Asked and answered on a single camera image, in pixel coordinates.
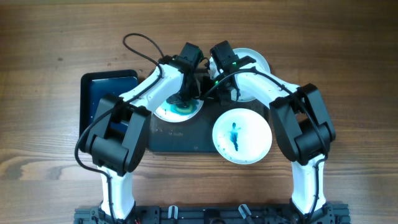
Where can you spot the white plate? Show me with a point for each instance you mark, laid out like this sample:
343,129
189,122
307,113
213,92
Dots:
242,136
247,82
164,113

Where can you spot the large dark serving tray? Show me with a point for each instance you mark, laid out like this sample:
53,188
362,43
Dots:
173,133

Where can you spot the small black water tray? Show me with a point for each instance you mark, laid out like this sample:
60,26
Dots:
94,86

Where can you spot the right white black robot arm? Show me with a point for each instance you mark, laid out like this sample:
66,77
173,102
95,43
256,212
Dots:
302,125

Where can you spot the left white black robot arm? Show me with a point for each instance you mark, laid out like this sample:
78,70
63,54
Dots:
117,138

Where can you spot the green yellow sponge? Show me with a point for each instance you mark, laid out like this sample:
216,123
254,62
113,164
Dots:
184,108

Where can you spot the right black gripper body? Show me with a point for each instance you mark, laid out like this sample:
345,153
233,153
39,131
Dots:
224,93

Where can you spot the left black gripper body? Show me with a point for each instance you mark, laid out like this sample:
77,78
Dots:
187,92

